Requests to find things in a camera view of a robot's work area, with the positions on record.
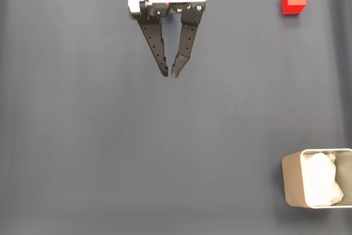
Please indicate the red cube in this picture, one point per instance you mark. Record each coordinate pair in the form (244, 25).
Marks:
(292, 4)

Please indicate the beige rounded box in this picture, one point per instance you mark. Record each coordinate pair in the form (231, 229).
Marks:
(292, 180)

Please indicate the dark grey table mat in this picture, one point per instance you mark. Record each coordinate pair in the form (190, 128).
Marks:
(110, 136)

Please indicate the white crumpled paper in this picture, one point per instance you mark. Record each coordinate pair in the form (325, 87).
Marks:
(320, 180)

